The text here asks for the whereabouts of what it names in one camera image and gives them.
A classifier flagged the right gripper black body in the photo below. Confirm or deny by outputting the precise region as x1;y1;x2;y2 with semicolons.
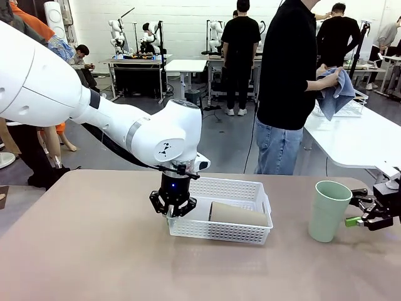
372;181;401;218

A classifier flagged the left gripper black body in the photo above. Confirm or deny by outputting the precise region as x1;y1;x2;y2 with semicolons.
159;173;192;207

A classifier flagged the white perforated plastic basket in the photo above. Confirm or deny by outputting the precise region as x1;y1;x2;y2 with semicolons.
165;176;274;246

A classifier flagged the pale green tall cup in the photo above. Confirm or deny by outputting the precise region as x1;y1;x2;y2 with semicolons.
307;180;353;243

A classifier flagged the taupe brown tall cup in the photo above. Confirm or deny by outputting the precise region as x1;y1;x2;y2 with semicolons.
207;201;269;227

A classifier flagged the blue cleaning cloth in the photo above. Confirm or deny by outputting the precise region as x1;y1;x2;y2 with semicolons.
316;66;357;122

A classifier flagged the person's right forearm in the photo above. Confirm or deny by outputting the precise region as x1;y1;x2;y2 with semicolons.
305;78;325;93

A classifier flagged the person's right hand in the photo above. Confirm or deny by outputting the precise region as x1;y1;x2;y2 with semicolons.
318;67;341;90

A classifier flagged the white rounded table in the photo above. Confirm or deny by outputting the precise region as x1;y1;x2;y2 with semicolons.
302;100;401;189

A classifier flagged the grey plastic stool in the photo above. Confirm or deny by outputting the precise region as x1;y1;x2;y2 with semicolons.
184;89;204;109

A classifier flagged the work table with black panel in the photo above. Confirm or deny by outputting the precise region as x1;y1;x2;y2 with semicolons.
99;53;174;104

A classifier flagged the white height-adjustable desk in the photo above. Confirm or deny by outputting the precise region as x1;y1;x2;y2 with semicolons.
164;59;208;109

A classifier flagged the mannequin in orange clothes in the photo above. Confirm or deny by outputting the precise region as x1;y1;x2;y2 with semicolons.
9;0;78;167

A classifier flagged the light wooden work table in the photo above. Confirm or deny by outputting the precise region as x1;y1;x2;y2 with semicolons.
206;55;263;101

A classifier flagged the mannequin in grey vest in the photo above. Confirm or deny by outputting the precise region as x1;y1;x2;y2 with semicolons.
0;0;71;191

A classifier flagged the white standing desk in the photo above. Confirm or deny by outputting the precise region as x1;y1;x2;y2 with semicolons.
372;55;401;95

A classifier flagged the person in black shirt, jeans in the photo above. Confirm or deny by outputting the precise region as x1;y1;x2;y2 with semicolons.
254;0;318;176

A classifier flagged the black tripod stand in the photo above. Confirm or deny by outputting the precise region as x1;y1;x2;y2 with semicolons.
348;20;372;81

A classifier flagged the black pole stand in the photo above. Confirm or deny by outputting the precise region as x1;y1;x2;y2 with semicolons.
157;20;169;62

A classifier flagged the standing person in black clothes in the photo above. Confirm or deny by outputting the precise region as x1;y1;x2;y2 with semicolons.
221;0;263;117

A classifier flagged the brown board piece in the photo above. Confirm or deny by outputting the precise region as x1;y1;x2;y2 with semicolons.
0;185;10;211

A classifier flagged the white floor fan base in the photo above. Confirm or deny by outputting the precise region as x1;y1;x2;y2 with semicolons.
0;152;16;170

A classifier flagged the person in black sweater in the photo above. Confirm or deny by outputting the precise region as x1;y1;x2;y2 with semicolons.
316;2;362;68

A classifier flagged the seated person with phone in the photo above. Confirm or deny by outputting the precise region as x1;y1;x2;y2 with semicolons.
67;43;102;93

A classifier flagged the person in grey top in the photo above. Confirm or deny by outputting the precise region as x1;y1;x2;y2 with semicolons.
368;15;401;90

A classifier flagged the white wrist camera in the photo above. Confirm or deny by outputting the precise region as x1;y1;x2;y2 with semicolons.
195;153;211;173

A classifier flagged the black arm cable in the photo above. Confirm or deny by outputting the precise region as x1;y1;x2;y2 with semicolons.
80;122;201;181

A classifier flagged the white wire dish rack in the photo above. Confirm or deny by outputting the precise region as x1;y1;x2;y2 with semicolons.
313;89;369;119

